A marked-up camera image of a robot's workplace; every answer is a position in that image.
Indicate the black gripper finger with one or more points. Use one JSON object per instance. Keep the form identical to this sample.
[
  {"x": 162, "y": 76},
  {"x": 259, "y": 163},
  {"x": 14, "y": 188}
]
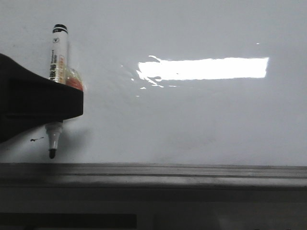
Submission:
[{"x": 28, "y": 100}]

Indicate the white whiteboard with metal frame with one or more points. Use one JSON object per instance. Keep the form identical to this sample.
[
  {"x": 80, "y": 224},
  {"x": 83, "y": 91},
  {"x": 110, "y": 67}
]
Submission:
[{"x": 177, "y": 93}]

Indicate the white black whiteboard marker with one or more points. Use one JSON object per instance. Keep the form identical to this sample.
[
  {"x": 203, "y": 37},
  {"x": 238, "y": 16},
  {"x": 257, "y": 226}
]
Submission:
[{"x": 57, "y": 73}]

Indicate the red magnet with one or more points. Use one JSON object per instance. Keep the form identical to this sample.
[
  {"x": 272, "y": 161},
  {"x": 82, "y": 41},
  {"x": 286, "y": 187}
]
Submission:
[{"x": 73, "y": 79}]

